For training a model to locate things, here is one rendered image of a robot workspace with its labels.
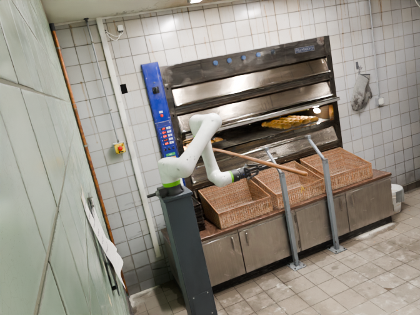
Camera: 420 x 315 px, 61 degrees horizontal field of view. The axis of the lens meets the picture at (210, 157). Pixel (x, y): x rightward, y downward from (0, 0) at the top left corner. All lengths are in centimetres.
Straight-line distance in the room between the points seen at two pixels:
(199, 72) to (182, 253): 181
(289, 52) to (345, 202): 167
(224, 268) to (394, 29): 337
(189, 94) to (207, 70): 30
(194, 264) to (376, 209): 226
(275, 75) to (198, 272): 222
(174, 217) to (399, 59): 353
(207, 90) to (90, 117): 114
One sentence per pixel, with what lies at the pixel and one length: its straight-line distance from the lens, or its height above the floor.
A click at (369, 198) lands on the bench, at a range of 410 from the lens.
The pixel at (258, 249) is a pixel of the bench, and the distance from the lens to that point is 348.
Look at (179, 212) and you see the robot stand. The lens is 244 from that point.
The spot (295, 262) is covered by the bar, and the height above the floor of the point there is 5.
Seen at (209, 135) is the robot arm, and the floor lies 154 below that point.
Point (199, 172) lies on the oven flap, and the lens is 362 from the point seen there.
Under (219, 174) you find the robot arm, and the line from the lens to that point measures 259.
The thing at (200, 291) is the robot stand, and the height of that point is 47.
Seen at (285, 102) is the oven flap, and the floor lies 150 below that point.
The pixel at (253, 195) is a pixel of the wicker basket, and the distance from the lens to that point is 376.
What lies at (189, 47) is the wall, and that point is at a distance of 357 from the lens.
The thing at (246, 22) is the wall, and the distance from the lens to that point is 383.
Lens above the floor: 190
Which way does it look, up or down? 12 degrees down
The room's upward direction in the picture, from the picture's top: 12 degrees counter-clockwise
